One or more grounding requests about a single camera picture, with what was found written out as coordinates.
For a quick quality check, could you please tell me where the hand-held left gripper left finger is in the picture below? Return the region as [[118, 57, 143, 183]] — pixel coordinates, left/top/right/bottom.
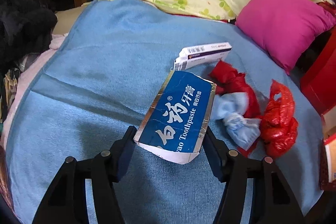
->
[[31, 126, 138, 224]]

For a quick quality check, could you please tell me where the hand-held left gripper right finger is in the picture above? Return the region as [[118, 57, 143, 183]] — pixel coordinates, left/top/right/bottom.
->
[[203, 127, 306, 224]]

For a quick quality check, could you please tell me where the white tissue wad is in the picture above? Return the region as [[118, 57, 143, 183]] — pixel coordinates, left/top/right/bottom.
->
[[211, 91, 262, 151]]

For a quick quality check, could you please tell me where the blue toothpaste box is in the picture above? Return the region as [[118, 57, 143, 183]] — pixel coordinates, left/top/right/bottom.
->
[[133, 70, 217, 165]]

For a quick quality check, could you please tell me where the red plastic bag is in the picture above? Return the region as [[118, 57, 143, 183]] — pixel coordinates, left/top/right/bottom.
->
[[259, 80, 299, 159], [208, 60, 261, 159]]

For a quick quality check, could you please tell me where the white medicine box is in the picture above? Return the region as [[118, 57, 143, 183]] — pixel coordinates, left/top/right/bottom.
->
[[172, 42, 233, 72]]

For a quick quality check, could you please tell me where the orange medicine box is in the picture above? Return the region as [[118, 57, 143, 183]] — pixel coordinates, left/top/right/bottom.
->
[[323, 135, 336, 185]]

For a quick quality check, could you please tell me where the blue blanket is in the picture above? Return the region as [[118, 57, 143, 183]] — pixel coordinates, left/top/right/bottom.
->
[[7, 0, 326, 224]]

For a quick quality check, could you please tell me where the pile of colourful clothes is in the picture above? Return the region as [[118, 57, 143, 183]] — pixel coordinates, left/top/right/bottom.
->
[[0, 53, 29, 122]]

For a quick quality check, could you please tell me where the red paper bag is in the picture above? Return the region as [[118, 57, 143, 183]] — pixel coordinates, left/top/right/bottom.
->
[[300, 2, 336, 115]]

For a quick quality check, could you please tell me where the cream pillow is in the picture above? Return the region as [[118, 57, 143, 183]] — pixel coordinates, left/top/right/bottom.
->
[[52, 5, 90, 35]]

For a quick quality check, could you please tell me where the pink pillow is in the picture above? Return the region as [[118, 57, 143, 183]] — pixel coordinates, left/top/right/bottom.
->
[[234, 0, 336, 75]]

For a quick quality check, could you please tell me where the black fluffy cloth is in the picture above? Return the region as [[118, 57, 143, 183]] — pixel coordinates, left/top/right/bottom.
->
[[0, 0, 58, 69]]

